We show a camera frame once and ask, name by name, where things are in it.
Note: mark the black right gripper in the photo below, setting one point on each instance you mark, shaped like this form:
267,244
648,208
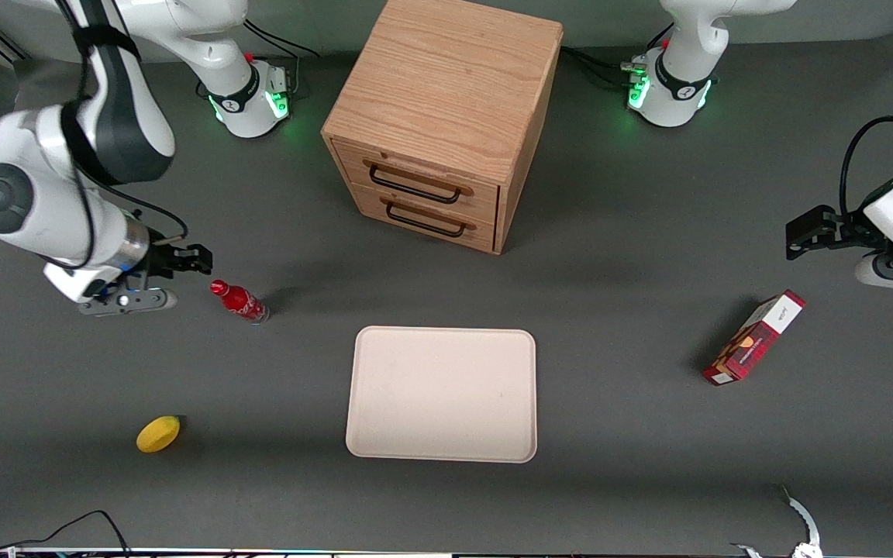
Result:
161,260

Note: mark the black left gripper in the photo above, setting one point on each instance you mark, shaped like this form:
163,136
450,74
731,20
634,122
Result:
842,229

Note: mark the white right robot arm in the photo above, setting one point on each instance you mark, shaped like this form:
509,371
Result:
36,201

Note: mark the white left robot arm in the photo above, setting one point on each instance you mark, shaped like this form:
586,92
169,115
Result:
687,46

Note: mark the red coke bottle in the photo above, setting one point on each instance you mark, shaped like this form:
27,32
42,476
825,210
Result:
243,302

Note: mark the beige rectangular tray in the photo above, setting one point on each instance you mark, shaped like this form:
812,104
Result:
443,395

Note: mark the red plaid shortbread box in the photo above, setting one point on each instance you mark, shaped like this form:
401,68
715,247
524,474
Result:
753,341

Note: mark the yellow lemon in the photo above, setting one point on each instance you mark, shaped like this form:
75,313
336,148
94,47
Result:
158,434

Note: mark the wooden drawer front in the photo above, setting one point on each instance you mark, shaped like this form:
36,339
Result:
431,229
415,174

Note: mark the white serrated plastic strip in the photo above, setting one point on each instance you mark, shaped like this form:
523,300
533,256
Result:
803,515

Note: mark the wooden two-drawer cabinet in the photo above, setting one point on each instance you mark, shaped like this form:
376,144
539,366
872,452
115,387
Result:
446,85

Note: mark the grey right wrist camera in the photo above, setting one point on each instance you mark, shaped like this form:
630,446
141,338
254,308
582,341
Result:
130,301

